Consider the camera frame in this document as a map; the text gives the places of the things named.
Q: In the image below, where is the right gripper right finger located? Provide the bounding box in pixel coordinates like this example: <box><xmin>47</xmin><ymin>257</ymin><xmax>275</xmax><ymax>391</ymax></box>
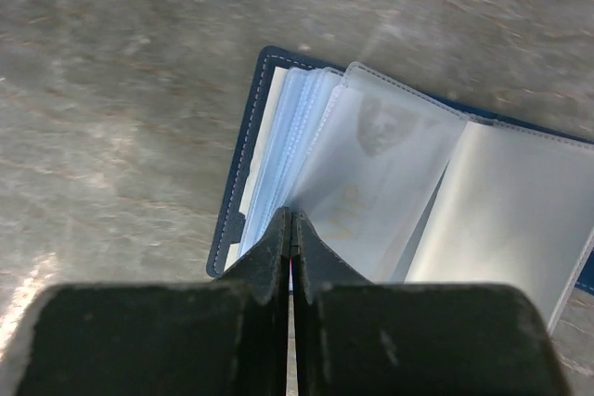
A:
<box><xmin>291</xmin><ymin>212</ymin><xmax>571</xmax><ymax>395</ymax></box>

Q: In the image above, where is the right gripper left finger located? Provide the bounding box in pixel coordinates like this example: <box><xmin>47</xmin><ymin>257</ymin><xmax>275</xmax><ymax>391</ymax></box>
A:
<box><xmin>11</xmin><ymin>208</ymin><xmax>291</xmax><ymax>395</ymax></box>

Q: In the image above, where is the blue card holder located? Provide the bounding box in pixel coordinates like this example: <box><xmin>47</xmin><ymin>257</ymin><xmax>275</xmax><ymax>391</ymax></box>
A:
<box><xmin>206</xmin><ymin>46</ymin><xmax>593</xmax><ymax>326</ymax></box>

